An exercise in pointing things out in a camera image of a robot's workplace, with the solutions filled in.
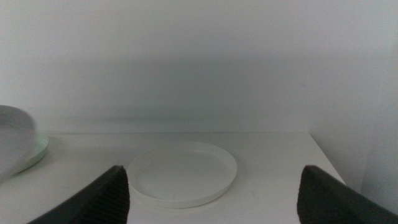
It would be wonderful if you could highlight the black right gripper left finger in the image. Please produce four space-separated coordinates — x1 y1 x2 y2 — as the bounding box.
27 164 131 224

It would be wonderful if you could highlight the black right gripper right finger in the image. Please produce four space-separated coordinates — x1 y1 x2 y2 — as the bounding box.
296 164 398 224

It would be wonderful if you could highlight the pale green shallow bowl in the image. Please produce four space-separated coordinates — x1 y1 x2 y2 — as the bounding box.
9 133 50 177

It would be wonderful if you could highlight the white shallow bowl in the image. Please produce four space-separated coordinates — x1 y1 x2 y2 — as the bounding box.
126 141 238 209

